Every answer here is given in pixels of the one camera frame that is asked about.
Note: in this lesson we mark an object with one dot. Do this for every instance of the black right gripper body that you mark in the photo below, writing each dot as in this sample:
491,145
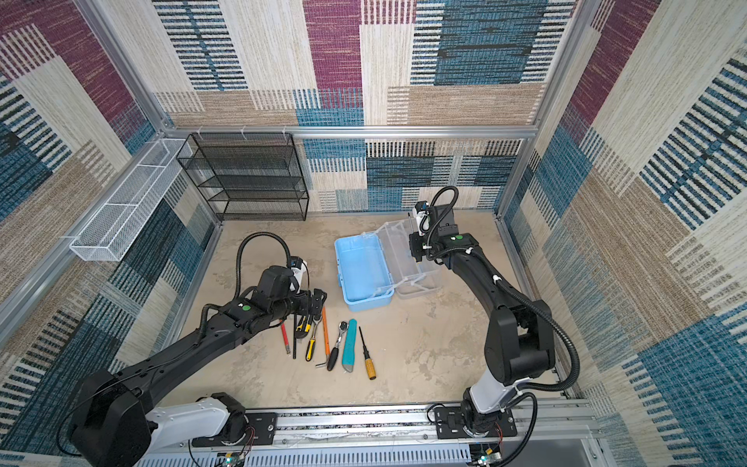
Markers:
422,245

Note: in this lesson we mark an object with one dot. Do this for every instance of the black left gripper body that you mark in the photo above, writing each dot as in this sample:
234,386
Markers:
301,304

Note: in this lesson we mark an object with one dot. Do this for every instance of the light blue plastic tool box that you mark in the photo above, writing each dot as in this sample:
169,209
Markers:
374,267

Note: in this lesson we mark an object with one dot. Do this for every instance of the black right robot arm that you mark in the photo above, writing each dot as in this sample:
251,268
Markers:
519,344

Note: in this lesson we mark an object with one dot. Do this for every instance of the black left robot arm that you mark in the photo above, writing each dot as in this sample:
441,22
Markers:
108,424

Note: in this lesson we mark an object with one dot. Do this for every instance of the orange pencil tool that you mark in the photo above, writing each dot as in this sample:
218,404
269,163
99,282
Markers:
326,340

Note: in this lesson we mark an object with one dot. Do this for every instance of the black hex key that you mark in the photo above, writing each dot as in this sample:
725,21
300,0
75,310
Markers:
293,337

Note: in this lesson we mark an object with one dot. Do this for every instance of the red hex key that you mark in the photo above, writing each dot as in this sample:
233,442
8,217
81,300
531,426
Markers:
285,338

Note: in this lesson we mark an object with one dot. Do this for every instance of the teal utility knife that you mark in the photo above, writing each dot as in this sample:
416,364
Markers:
348,356

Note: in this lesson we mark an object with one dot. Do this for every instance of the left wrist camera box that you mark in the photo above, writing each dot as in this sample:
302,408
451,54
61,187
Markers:
299,268

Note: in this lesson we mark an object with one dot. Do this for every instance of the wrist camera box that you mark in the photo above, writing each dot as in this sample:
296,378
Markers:
299,268
422,216

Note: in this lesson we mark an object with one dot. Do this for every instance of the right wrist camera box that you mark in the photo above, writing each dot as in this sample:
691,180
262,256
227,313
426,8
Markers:
422,216

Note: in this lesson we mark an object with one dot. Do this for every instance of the yellow handled wrench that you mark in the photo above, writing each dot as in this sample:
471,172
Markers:
311,345

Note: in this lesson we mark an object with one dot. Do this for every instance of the wooden handled screwdriver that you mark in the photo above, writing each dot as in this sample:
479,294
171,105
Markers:
368,361

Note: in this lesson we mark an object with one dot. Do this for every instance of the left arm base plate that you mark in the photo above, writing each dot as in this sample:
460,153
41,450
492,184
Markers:
253,429

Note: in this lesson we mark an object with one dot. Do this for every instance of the black wire mesh shelf rack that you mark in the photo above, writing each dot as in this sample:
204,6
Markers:
247,176

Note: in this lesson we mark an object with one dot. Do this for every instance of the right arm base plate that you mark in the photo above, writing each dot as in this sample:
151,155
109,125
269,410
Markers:
456,423

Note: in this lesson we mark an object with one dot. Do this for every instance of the white wire mesh basket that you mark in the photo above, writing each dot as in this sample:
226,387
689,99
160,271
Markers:
108,236

